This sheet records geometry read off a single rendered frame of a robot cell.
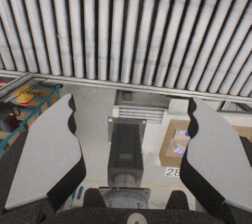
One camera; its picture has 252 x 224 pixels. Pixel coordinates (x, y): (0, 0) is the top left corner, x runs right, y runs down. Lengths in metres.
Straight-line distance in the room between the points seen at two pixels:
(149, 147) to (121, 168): 0.45
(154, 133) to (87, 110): 1.13
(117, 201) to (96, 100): 1.30
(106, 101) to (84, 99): 0.28
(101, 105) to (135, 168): 1.20
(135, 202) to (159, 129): 0.49
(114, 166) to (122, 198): 0.14
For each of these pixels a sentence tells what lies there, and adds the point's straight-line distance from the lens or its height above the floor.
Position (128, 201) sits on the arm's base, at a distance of 0.66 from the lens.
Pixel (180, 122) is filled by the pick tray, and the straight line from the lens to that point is 0.95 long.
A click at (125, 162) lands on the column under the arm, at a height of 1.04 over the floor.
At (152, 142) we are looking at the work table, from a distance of 1.08.
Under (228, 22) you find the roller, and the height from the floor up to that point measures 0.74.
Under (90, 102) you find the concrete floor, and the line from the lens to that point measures 1.80.
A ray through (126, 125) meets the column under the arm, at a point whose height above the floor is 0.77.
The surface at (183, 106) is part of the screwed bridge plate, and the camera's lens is 0.91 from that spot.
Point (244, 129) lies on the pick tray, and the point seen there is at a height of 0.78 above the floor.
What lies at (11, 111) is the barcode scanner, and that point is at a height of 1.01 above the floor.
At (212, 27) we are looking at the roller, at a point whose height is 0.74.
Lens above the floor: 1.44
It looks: 59 degrees down
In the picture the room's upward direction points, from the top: 177 degrees counter-clockwise
